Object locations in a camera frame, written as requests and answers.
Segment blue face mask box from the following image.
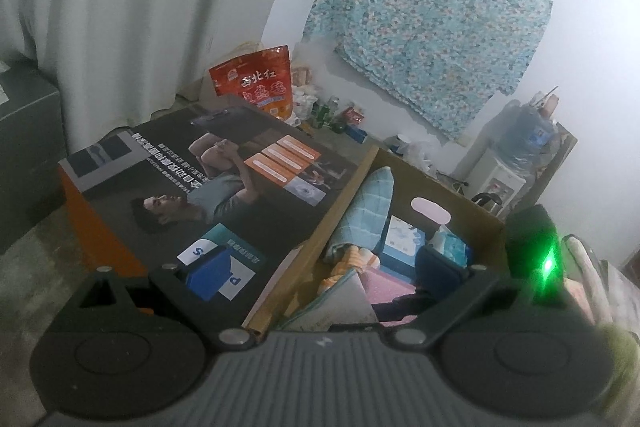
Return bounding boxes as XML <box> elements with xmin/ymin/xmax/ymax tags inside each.
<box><xmin>382</xmin><ymin>215</ymin><xmax>428</xmax><ymax>269</ymax></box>

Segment pink textured cloth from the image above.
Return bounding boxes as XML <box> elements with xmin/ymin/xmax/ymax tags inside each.
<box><xmin>367</xmin><ymin>269</ymin><xmax>421</xmax><ymax>323</ymax></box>

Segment crumpled clear plastic bag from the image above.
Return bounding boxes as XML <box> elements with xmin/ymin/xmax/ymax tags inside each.
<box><xmin>407</xmin><ymin>139</ymin><xmax>441</xmax><ymax>172</ymax></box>

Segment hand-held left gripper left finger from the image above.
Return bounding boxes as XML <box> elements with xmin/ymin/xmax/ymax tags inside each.
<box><xmin>70</xmin><ymin>252</ymin><xmax>256</xmax><ymax>350</ymax></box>

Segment blue white wipes pack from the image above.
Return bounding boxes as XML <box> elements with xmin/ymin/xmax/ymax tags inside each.
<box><xmin>427</xmin><ymin>224</ymin><xmax>473</xmax><ymax>265</ymax></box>

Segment white food packets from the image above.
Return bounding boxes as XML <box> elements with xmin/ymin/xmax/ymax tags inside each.
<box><xmin>292</xmin><ymin>66</ymin><xmax>321</xmax><ymax>120</ymax></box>

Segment white curtain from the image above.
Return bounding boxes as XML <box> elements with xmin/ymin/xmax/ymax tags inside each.
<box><xmin>0</xmin><ymin>0</ymin><xmax>321</xmax><ymax>158</ymax></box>

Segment grey cabinet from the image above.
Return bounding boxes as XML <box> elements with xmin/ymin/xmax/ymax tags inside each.
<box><xmin>0</xmin><ymin>59</ymin><xmax>68</xmax><ymax>253</ymax></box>

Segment red snack bag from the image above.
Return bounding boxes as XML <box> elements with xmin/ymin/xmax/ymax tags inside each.
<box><xmin>208</xmin><ymin>45</ymin><xmax>293</xmax><ymax>124</ymax></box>

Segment large water bottle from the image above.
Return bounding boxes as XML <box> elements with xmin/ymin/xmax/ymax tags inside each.
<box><xmin>500</xmin><ymin>102</ymin><xmax>558</xmax><ymax>172</ymax></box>

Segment brown cardboard box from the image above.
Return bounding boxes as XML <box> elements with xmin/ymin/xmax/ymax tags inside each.
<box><xmin>242</xmin><ymin>146</ymin><xmax>507</xmax><ymax>333</ymax></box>

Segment brown patterned board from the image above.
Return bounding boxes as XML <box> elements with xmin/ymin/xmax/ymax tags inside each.
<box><xmin>530</xmin><ymin>122</ymin><xmax>578</xmax><ymax>202</ymax></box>

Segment white rolled quilt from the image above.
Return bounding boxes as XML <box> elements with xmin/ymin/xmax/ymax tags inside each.
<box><xmin>567</xmin><ymin>234</ymin><xmax>616</xmax><ymax>323</ymax></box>

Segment large dark printed box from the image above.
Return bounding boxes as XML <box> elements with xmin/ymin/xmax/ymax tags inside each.
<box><xmin>57</xmin><ymin>104</ymin><xmax>378</xmax><ymax>288</ymax></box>

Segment white blue packet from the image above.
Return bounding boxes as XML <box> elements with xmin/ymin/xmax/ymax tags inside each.
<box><xmin>280</xmin><ymin>269</ymin><xmax>378</xmax><ymax>333</ymax></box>

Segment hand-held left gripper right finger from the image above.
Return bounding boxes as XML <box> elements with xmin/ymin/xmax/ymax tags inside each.
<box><xmin>392</xmin><ymin>246</ymin><xmax>571</xmax><ymax>350</ymax></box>

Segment blue checked towel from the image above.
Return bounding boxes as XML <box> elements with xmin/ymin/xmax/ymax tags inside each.
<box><xmin>325</xmin><ymin>167</ymin><xmax>396</xmax><ymax>263</ymax></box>

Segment orange white cloth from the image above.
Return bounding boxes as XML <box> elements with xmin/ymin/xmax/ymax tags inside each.
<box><xmin>320</xmin><ymin>247</ymin><xmax>381</xmax><ymax>293</ymax></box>

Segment blue floral wall cloth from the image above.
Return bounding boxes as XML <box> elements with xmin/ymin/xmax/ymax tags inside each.
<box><xmin>303</xmin><ymin>0</ymin><xmax>554</xmax><ymax>140</ymax></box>

